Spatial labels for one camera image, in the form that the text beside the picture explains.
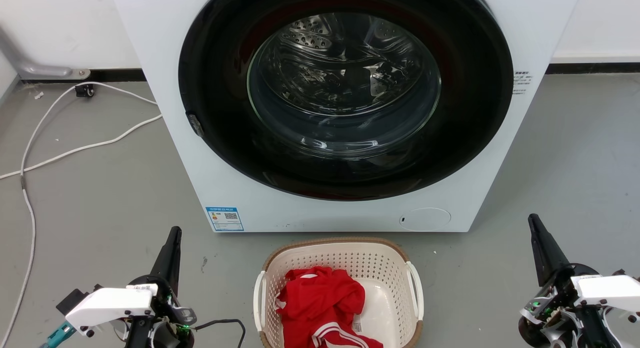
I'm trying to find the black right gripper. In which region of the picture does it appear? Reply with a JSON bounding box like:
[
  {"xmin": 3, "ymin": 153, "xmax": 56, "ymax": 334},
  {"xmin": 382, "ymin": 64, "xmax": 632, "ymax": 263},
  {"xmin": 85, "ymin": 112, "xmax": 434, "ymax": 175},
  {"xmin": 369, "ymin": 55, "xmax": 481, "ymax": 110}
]
[{"xmin": 518, "ymin": 213, "xmax": 622, "ymax": 348}]

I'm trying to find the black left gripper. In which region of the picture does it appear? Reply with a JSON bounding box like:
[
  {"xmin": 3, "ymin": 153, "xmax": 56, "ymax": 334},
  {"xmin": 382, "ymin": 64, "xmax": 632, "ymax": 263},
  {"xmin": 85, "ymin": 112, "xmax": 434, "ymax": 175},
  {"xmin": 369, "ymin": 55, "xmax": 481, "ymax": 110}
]
[{"xmin": 123, "ymin": 226, "xmax": 198, "ymax": 348}]

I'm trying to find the cream perforated laundry basket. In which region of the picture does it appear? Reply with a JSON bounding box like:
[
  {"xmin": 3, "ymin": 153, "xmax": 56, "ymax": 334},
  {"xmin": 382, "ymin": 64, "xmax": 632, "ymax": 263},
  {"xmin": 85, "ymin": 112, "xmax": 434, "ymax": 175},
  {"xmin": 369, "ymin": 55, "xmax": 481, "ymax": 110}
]
[{"xmin": 253, "ymin": 237, "xmax": 425, "ymax": 348}]

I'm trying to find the blue energy label sticker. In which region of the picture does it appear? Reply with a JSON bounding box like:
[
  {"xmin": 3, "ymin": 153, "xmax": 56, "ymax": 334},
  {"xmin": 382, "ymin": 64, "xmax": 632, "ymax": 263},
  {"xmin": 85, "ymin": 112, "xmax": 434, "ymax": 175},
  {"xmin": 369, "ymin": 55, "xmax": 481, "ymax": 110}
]
[{"xmin": 205, "ymin": 206, "xmax": 245, "ymax": 232}]

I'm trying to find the round white filter cover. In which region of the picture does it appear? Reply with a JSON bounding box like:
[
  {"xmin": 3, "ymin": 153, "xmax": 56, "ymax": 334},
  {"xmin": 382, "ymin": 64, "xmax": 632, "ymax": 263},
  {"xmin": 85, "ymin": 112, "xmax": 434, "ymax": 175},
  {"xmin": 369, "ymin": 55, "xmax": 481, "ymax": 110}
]
[{"xmin": 399, "ymin": 207, "xmax": 452, "ymax": 232}]

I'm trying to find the grey door latch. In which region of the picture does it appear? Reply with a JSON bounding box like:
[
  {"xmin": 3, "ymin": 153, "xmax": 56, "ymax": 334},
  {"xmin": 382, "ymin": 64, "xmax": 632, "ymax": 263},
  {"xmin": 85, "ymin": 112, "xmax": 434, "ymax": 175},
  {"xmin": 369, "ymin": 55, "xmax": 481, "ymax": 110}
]
[{"xmin": 186, "ymin": 113, "xmax": 205, "ymax": 138}]

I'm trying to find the red garment with white stripes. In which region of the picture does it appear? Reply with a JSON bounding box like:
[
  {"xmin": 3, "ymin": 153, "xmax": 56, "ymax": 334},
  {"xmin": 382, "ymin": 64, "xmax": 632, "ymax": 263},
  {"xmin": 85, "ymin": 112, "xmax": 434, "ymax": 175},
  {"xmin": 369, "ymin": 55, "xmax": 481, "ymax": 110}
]
[{"xmin": 275, "ymin": 267, "xmax": 385, "ymax": 348}]

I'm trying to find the black round washer door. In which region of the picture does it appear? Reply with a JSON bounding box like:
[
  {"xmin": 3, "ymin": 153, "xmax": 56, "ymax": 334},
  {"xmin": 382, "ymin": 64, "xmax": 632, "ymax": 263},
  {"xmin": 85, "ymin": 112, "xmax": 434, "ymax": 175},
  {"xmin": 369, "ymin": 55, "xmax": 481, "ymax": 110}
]
[{"xmin": 178, "ymin": 0, "xmax": 515, "ymax": 201}]

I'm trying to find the black text warning sticker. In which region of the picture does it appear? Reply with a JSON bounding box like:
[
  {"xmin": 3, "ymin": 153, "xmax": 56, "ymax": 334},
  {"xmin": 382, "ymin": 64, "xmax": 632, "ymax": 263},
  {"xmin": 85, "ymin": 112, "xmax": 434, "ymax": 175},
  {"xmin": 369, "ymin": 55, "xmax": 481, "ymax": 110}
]
[{"xmin": 512, "ymin": 70, "xmax": 533, "ymax": 95}]

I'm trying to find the white front-load washing machine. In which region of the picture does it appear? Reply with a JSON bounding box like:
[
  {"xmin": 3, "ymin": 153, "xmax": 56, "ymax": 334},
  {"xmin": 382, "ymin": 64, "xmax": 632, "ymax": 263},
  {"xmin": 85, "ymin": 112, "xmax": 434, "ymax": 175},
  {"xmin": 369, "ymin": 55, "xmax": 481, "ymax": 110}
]
[{"xmin": 109, "ymin": 0, "xmax": 585, "ymax": 234}]

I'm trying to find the grey floor conduit pipe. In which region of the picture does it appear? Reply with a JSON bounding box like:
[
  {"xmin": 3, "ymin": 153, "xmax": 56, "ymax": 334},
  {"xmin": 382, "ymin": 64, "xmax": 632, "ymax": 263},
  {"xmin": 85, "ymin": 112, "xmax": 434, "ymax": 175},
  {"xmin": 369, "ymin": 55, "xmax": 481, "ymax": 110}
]
[{"xmin": 0, "ymin": 26, "xmax": 92, "ymax": 81}]

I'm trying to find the steel washer drum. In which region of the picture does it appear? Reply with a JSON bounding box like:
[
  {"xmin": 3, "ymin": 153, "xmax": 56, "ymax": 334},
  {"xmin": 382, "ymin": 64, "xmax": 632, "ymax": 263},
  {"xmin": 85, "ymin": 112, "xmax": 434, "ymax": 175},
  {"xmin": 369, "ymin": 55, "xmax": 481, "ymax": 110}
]
[{"xmin": 247, "ymin": 12, "xmax": 442, "ymax": 160}]

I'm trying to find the thin black left gripper cable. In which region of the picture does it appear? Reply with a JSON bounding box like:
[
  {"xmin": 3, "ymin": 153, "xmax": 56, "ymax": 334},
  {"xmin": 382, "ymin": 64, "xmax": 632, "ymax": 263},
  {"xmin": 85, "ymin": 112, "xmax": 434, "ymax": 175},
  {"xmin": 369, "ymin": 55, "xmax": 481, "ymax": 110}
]
[{"xmin": 193, "ymin": 319, "xmax": 247, "ymax": 348}]

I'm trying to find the white power cable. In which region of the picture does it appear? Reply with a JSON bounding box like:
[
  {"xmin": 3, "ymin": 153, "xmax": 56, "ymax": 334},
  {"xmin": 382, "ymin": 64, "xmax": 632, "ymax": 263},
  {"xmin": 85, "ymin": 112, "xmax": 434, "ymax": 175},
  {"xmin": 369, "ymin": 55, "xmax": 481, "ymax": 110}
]
[{"xmin": 0, "ymin": 113, "xmax": 164, "ymax": 181}]

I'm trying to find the white cable with grey sleeve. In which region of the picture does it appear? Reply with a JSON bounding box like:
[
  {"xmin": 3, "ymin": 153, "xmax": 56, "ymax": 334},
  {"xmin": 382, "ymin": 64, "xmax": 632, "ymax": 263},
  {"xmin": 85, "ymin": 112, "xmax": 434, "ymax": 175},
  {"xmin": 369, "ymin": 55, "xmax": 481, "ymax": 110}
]
[{"xmin": 0, "ymin": 81, "xmax": 159, "ymax": 347}]

